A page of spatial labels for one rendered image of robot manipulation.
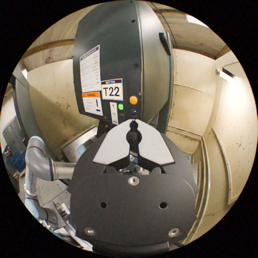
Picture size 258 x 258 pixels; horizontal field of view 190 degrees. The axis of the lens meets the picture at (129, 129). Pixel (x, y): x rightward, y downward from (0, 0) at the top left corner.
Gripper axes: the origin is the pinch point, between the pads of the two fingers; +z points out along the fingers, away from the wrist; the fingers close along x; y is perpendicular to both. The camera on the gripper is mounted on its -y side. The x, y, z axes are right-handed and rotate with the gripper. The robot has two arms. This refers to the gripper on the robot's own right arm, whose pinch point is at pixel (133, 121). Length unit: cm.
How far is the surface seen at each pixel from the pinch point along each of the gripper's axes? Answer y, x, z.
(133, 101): 0.0, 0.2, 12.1
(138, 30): -23.1, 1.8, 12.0
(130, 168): 44.2, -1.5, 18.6
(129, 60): -12.1, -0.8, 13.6
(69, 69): -44, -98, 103
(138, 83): -5.2, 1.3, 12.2
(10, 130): 6, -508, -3
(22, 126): 0, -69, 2
